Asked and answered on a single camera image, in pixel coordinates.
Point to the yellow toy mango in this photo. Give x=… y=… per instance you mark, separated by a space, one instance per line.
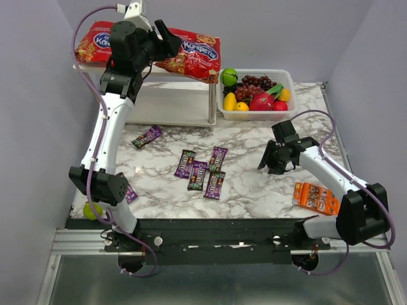
x=229 y=102

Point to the white plastic fruit basket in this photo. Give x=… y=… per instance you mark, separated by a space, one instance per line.
x=279 y=76

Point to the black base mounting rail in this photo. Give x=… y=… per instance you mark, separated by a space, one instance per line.
x=212 y=242

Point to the purple M&M pack near shelf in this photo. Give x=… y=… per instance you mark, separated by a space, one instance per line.
x=149 y=136

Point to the green toy ball fruit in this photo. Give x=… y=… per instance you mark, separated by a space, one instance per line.
x=229 y=77

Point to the white two-tier shelf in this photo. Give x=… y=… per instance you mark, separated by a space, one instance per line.
x=174 y=102

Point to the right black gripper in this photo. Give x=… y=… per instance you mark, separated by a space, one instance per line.
x=281 y=152

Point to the red candy bag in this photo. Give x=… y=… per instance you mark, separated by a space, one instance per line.
x=199 y=57
x=95 y=45

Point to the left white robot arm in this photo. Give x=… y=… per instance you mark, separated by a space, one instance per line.
x=96 y=176

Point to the dark purple toy grapes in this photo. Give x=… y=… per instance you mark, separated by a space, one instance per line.
x=264 y=82

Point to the yellow toy lemon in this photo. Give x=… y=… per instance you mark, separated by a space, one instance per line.
x=241 y=106

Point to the orange snack box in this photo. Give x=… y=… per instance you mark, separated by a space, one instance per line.
x=315 y=198

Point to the aluminium frame rail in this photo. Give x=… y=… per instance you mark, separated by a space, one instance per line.
x=89 y=242

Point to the orange yellow toy fruit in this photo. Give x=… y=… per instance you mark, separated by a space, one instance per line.
x=285 y=95

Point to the red toy grapes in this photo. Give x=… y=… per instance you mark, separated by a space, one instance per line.
x=247 y=93

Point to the pink toy dragon fruit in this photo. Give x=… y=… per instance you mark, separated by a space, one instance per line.
x=264 y=101

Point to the green toy pear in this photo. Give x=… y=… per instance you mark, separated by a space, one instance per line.
x=88 y=212

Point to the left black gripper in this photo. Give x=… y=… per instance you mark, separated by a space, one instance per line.
x=161 y=40

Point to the red toy apple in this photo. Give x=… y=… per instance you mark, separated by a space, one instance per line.
x=280 y=106

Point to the purple M&M pack front left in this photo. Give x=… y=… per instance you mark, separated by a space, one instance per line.
x=131 y=195

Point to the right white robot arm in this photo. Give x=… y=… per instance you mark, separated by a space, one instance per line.
x=363 y=213

